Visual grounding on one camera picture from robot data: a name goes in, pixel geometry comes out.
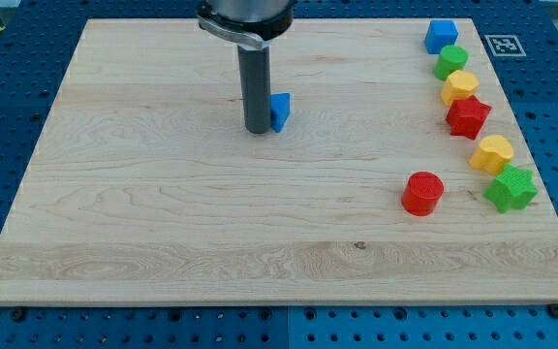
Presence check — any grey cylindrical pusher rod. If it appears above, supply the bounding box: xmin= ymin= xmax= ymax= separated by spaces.
xmin=237 ymin=47 xmax=271 ymax=134

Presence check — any blue triangle block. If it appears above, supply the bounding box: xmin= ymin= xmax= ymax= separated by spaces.
xmin=270 ymin=93 xmax=291 ymax=133

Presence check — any light wooden board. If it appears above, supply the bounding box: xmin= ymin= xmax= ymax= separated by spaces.
xmin=0 ymin=18 xmax=558 ymax=307

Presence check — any blue cube block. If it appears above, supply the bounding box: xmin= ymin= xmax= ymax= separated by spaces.
xmin=424 ymin=19 xmax=458 ymax=54

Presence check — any green cylinder block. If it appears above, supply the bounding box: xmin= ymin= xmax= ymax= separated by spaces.
xmin=434 ymin=45 xmax=469 ymax=80

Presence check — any yellow hexagon block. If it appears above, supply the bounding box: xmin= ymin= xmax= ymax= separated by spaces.
xmin=440 ymin=70 xmax=480 ymax=106

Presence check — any red cylinder block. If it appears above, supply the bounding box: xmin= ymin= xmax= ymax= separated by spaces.
xmin=401 ymin=172 xmax=445 ymax=216

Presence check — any red star block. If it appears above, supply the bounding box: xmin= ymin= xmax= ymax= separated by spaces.
xmin=446 ymin=95 xmax=492 ymax=140

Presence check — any white fiducial marker tag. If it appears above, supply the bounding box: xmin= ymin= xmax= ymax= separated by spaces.
xmin=484 ymin=34 xmax=526 ymax=57

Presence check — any yellow heart block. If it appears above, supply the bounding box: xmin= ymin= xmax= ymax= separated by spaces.
xmin=469 ymin=135 xmax=514 ymax=175

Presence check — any green star block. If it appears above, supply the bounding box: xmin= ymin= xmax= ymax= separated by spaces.
xmin=483 ymin=164 xmax=539 ymax=213

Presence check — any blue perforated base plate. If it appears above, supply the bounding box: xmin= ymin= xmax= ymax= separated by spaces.
xmin=0 ymin=0 xmax=558 ymax=348

